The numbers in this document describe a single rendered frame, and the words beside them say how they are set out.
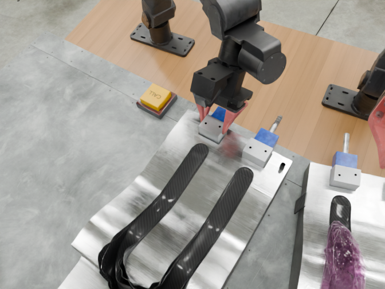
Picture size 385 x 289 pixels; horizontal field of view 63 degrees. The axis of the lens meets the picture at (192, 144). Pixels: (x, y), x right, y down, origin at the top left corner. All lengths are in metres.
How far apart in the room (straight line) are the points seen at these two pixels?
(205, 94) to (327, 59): 0.52
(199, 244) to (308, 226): 0.21
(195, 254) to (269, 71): 0.34
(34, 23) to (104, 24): 1.60
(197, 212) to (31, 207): 0.41
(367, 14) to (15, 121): 2.15
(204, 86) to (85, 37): 0.65
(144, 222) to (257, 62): 0.35
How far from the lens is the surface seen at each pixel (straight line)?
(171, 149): 0.69
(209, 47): 0.99
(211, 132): 0.66
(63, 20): 2.61
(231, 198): 0.64
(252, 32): 0.56
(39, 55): 1.12
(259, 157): 0.64
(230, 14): 0.54
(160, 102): 0.82
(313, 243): 0.64
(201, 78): 0.53
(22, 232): 0.84
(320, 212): 0.69
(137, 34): 1.05
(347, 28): 2.35
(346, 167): 0.71
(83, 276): 0.69
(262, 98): 0.87
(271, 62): 0.54
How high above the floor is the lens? 1.49
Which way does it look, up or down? 61 degrees down
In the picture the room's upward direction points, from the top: 10 degrees counter-clockwise
